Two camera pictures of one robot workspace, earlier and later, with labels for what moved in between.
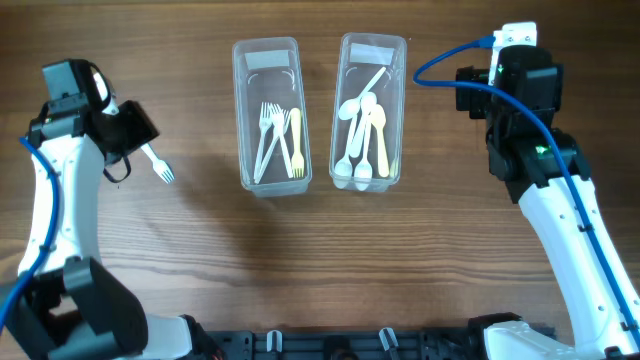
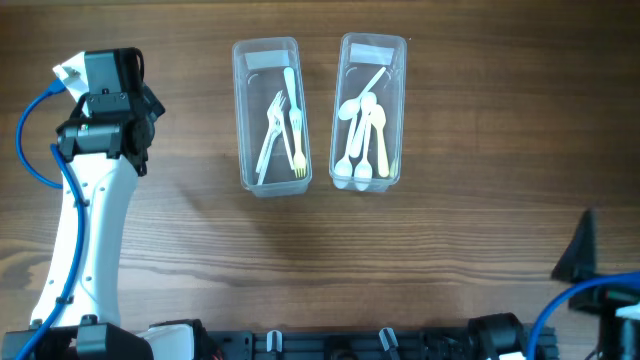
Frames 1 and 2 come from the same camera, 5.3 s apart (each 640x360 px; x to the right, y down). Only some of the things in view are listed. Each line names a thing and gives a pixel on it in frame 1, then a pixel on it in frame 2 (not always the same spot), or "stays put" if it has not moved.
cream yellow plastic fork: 297,163 stays put
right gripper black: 471,100 to 579,258
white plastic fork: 265,122 to 275,116
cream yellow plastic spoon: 378,118 stays put
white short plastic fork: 159,166 to 295,112
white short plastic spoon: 368,103 stays put
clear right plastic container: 368,116 stays put
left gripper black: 145,128 to 154,103
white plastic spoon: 350,108 stays put
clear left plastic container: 271,114 stays put
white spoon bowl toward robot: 344,169 stays put
